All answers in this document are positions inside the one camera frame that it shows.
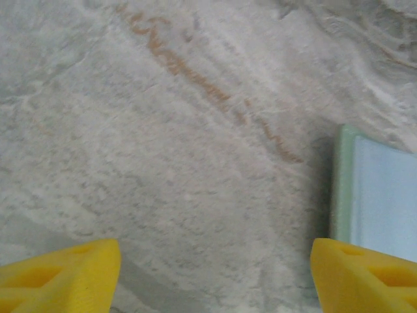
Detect green card holder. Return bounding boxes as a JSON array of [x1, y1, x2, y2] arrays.
[[328, 123, 417, 263]]

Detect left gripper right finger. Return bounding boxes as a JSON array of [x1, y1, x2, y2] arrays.
[[309, 237, 417, 313]]

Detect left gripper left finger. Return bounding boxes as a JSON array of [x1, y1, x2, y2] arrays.
[[0, 238, 122, 313]]

